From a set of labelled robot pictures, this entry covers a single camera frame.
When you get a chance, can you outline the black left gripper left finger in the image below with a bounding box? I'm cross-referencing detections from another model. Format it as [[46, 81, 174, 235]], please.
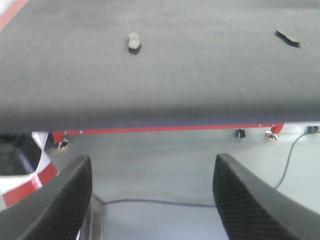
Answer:
[[0, 155, 92, 240]]

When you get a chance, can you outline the brake pad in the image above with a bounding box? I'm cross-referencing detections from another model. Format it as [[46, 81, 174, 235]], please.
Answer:
[[274, 29, 301, 48], [128, 32, 141, 54]]

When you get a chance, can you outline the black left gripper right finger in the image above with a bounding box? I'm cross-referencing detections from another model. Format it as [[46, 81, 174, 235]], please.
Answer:
[[212, 153, 320, 240]]

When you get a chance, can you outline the grey floor cable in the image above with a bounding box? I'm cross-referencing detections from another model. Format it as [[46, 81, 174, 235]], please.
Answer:
[[273, 126, 320, 190]]

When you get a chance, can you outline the red conveyor frame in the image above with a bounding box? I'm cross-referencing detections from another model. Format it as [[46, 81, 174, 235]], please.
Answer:
[[0, 0, 285, 150]]

